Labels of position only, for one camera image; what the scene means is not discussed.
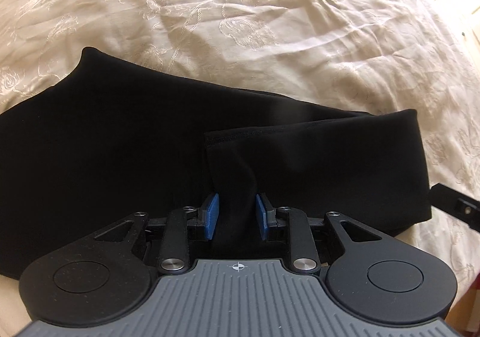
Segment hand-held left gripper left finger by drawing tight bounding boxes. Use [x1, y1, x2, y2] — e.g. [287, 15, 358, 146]
[94, 192, 221, 273]

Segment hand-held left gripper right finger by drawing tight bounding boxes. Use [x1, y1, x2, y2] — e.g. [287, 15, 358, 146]
[254, 192, 376, 272]

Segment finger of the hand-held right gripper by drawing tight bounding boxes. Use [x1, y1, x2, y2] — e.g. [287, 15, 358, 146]
[430, 182, 480, 231]

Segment black pants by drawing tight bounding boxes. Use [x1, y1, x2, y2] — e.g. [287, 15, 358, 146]
[0, 46, 434, 280]

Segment cream embroidered bedspread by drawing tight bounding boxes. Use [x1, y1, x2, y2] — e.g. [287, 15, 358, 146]
[0, 0, 480, 337]

